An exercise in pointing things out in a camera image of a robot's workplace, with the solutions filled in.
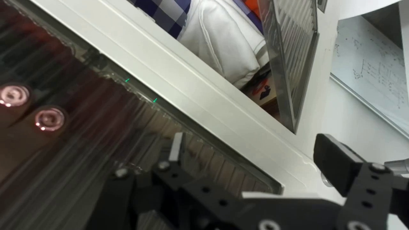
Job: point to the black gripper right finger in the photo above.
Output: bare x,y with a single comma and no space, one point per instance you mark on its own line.
365,192

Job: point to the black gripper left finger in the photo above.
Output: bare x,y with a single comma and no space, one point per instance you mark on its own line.
186,195

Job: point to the ribbed translucent cabinet door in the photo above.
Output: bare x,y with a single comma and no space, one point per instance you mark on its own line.
294,51

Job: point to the dark translucent cabinet door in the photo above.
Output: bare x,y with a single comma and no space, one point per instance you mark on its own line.
128,140
25,51

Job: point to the white stacked storage cabinet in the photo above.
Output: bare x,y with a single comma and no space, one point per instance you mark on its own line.
192,93

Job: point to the low scribbled whiteboard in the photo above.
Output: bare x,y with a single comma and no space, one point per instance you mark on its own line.
374,71

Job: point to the brown cardboard box small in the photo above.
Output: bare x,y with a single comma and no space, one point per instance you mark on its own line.
262,96

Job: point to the folded white towels pile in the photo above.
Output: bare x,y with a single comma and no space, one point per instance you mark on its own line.
221,38

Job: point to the blue checked cloth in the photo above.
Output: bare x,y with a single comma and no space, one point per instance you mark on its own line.
163,13

